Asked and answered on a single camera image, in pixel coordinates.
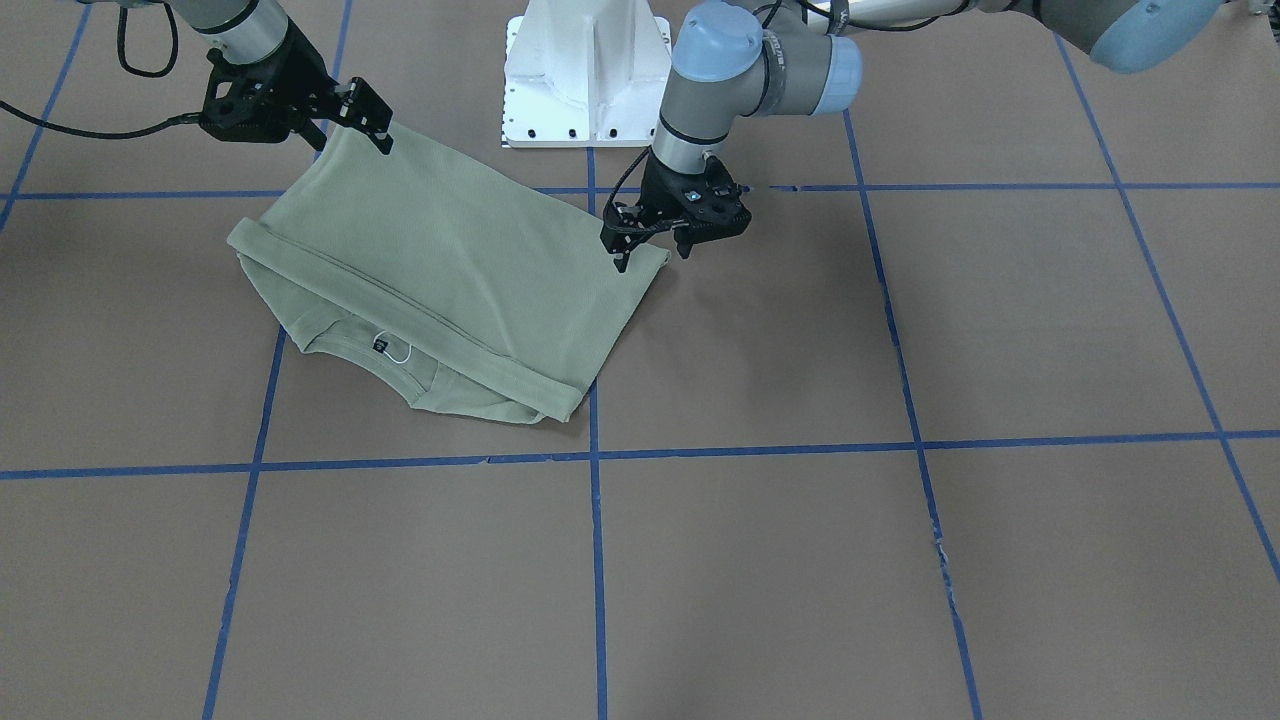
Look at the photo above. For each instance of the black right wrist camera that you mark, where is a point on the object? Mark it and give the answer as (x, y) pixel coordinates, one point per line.
(212, 116)

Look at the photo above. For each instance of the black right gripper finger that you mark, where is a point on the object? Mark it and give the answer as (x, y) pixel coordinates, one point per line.
(357, 105)

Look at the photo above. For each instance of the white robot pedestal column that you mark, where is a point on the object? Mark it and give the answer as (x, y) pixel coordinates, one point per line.
(584, 75)

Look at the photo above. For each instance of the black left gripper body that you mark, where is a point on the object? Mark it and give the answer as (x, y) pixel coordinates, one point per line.
(658, 187)

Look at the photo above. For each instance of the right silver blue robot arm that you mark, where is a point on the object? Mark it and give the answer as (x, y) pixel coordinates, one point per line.
(241, 31)

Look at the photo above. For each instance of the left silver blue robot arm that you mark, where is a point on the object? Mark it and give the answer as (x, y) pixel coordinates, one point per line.
(741, 59)

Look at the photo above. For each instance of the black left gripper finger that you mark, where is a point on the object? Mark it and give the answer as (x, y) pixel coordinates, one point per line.
(625, 227)

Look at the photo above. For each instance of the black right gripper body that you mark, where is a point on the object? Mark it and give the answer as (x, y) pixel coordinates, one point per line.
(296, 72)

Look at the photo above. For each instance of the olive green long-sleeve shirt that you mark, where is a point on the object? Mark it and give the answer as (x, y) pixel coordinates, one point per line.
(466, 292)

